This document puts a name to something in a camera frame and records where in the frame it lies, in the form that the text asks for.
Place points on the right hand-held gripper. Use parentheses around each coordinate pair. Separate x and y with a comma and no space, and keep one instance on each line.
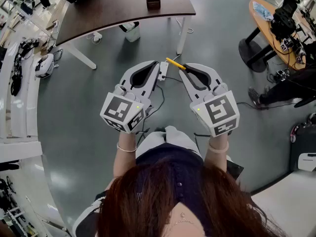
(219,110)

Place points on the round light wooden table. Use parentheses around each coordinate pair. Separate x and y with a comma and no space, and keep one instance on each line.
(281,46)

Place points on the white power adapter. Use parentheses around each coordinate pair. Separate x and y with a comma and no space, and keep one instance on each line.
(96,37)

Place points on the white waste bin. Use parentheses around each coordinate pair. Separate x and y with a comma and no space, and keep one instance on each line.
(132,32)

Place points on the black gripper equipment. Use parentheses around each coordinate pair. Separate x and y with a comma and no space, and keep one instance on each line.
(284,18)

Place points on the white table leg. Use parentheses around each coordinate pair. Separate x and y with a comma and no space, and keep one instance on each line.
(79,54)
(182,34)

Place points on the person's left forearm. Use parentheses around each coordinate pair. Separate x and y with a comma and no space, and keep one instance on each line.
(124,159)

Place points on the person's right forearm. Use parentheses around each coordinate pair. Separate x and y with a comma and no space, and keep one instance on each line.
(216,158)

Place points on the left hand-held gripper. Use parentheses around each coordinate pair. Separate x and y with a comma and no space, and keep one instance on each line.
(116,108)

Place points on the person's dark top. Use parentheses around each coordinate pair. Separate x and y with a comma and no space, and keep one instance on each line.
(170,154)

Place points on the blue face masks pile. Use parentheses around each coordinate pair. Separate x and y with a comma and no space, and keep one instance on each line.
(263,11)

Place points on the white rounded device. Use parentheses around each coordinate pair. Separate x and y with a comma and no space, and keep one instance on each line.
(44,65)

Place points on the white power strip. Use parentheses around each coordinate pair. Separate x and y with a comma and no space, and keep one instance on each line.
(163,70)

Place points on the black suitcase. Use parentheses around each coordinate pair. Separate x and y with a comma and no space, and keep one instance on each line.
(303,144)

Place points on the person's light grey trousers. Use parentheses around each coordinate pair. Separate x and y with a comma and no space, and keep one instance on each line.
(158,138)

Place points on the black round table base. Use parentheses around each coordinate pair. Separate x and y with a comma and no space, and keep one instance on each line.
(251,52)

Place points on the pale pink bangle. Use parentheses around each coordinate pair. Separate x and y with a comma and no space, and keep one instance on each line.
(218,149)

